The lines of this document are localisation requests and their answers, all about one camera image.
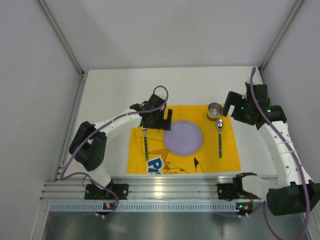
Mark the metal cup with brown base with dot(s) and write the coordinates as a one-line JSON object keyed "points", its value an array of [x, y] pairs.
{"points": [[214, 111]]}

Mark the black left arm base bracket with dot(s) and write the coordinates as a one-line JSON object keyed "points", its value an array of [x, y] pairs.
{"points": [[93, 192]]}

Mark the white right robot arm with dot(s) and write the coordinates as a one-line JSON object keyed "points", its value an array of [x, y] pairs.
{"points": [[294, 185]]}

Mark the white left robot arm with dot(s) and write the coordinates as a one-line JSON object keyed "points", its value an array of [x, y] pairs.
{"points": [[89, 144]]}

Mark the spoon with teal handle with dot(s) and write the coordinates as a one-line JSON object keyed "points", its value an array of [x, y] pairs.
{"points": [[219, 127]]}

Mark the fork with teal handle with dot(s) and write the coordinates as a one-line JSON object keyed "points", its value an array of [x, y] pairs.
{"points": [[145, 131]]}

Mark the aluminium mounting rail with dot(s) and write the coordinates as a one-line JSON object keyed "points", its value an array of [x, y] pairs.
{"points": [[143, 188]]}

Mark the perforated grey cable duct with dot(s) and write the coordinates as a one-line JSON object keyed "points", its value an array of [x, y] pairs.
{"points": [[132, 207]]}

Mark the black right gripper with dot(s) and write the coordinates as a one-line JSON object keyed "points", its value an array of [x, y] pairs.
{"points": [[235, 110]]}

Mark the black right arm base bracket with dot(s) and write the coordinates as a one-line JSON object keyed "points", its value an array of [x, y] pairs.
{"points": [[231, 191]]}

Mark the purple plastic plate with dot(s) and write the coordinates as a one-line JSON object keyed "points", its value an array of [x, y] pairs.
{"points": [[183, 139]]}

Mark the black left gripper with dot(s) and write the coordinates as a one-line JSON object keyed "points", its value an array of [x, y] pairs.
{"points": [[160, 122]]}

